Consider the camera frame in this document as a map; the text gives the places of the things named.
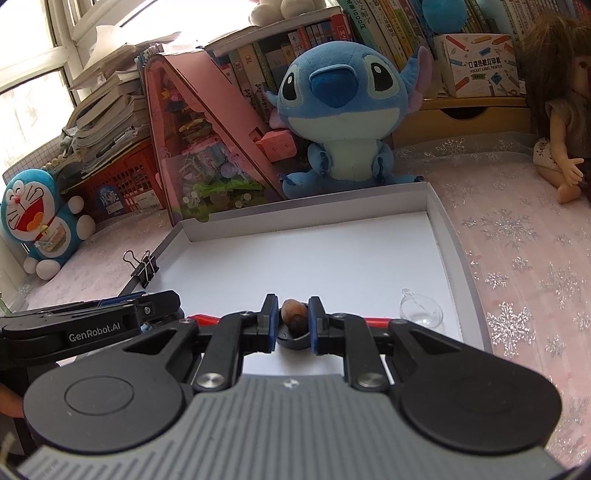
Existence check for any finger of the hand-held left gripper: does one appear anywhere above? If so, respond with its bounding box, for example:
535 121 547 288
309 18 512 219
135 290 184 330
28 296 141 318

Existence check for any row of upright books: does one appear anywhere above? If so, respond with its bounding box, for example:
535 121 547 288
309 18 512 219
216 13 357 126

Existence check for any pink snowflake tablecloth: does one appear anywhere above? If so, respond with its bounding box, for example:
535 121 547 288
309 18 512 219
18 131 591 464

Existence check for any deep black round lid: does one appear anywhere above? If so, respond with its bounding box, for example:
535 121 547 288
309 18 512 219
276 323 311 352

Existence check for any white printed carton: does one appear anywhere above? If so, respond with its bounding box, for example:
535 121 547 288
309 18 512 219
433 33 528 99

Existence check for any wooden drawer box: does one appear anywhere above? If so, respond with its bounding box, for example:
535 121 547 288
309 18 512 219
392 95 533 149

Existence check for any clear plastic half sphere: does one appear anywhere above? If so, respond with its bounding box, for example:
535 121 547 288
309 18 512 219
399 288 445 330

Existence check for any blue alien plush toy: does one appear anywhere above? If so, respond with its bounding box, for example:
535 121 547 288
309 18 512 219
265 41 433 200

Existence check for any brown nut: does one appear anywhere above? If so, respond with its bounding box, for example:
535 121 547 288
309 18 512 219
281 298 308 334

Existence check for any red plastic crate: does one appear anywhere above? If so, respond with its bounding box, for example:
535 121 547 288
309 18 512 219
59 138 161 219

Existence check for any brown-haired doll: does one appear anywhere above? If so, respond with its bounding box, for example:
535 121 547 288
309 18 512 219
518 13 591 205

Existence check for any small black binder clip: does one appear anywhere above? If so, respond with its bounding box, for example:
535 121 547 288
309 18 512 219
123 250 159 289

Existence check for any blue robot cat plush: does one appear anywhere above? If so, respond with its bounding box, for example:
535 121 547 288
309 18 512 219
0 168 96 280

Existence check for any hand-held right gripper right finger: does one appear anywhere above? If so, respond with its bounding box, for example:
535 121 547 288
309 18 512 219
308 296 465 394

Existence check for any stack of lying books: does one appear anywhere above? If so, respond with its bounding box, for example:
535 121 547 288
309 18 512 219
59 43 154 163

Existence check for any pink triangular toy house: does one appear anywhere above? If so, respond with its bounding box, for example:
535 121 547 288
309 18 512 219
142 51 298 228

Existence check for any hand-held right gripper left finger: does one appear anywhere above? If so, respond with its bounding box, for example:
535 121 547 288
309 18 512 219
120 293 281 394

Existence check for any row of colourful children's books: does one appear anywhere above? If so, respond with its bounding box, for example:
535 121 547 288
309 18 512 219
341 0 591 52

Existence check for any shallow white cardboard box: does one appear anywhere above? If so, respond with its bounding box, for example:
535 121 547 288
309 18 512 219
117 181 488 377

